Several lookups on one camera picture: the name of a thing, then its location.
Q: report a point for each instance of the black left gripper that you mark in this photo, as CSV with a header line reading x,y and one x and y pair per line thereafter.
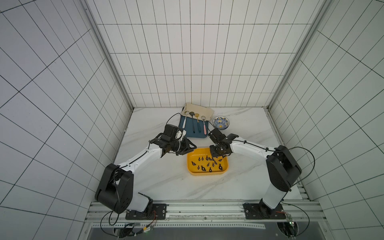
x,y
186,148

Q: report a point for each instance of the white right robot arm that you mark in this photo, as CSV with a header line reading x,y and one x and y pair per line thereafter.
x,y
283,169

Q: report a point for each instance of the yellow plastic storage box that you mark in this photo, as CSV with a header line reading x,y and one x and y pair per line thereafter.
x,y
198,156

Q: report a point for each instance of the black handled spoon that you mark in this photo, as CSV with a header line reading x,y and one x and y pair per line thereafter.
x,y
192,116

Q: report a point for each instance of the pink handled spoon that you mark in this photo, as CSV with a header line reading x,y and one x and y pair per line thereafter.
x,y
204,124

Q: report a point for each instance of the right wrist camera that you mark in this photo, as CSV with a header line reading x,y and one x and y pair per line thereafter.
x,y
216,136

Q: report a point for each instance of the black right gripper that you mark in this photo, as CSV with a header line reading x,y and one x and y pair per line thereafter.
x,y
220,149

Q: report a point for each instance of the aluminium rail frame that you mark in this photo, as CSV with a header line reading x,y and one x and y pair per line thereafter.
x,y
212,220

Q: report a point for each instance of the white handled spoon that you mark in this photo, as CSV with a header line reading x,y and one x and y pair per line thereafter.
x,y
185,119

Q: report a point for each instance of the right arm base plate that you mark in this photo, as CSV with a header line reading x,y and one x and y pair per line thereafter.
x,y
261,211

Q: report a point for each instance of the dark teal tray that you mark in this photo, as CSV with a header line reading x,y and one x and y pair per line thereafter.
x,y
189,128

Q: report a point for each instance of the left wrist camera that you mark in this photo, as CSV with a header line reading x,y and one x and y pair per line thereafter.
x,y
173,132

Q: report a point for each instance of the beige cloth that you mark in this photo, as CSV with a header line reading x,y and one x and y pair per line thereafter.
x,y
202,111

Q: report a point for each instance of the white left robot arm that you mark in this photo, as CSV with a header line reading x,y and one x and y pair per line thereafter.
x,y
116,189

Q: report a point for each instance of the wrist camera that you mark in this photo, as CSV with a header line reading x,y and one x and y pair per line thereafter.
x,y
173,132
216,136

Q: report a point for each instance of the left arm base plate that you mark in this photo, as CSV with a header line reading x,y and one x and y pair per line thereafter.
x,y
142,207

